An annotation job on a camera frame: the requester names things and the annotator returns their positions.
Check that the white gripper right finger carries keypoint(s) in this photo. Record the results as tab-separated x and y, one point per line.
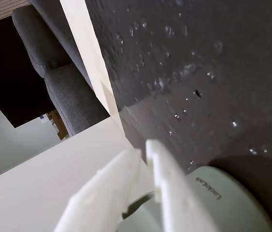
174	193

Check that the pale wooden board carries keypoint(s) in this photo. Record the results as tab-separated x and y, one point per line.
87	48

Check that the grey fabric sofa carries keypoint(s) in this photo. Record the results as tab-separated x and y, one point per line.
63	96

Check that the brown cardboard box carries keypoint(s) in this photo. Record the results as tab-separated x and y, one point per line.
59	123

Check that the pale green steel-lined mug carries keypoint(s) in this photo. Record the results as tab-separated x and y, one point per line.
225	212

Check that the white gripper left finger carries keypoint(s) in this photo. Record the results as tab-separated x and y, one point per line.
102	191

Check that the black glossy mat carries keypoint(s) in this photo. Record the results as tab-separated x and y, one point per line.
198	72

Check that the black flat panel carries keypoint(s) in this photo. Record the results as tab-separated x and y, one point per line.
10	72

